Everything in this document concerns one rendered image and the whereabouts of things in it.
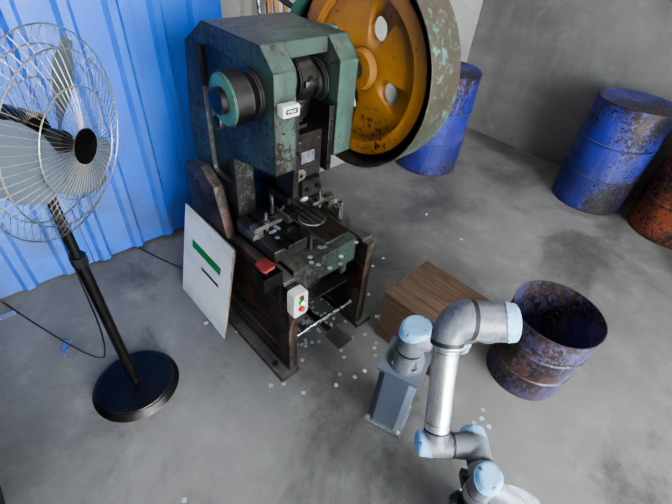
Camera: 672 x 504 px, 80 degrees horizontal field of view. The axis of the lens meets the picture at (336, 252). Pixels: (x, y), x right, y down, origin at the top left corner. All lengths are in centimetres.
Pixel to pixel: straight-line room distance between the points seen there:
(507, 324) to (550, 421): 125
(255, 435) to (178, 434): 34
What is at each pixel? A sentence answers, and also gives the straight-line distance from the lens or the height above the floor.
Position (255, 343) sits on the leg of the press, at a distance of 227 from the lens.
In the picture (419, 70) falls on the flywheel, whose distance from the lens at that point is 165.
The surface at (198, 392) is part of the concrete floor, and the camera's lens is 219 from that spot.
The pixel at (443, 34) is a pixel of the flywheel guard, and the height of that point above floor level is 154.
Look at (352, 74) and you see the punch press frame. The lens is 165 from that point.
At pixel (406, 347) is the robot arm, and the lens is 159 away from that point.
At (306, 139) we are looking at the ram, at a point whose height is 114.
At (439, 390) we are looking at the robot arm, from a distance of 125.
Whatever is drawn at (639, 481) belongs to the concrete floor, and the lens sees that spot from 249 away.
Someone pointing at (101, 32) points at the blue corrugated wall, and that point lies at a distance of 250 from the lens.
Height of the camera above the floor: 186
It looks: 41 degrees down
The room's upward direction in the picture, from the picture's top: 6 degrees clockwise
